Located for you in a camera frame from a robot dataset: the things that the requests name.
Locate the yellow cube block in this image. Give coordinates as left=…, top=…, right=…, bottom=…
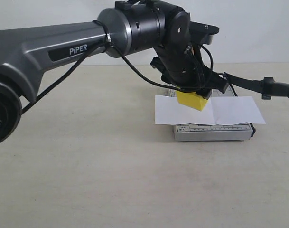
left=175, top=91, right=208, bottom=111

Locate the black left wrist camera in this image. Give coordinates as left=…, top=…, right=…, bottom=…
left=190, top=21, right=220, bottom=45

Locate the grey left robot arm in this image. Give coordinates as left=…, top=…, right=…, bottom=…
left=0, top=0, right=228, bottom=143

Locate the white paper sheet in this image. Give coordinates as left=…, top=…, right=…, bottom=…
left=155, top=95, right=266, bottom=125

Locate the black cutter blade arm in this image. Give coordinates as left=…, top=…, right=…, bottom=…
left=223, top=72, right=289, bottom=100

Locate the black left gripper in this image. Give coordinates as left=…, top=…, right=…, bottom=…
left=151, top=11, right=228, bottom=99

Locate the grey paper cutter base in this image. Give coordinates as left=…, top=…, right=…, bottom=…
left=167, top=78, right=257, bottom=143

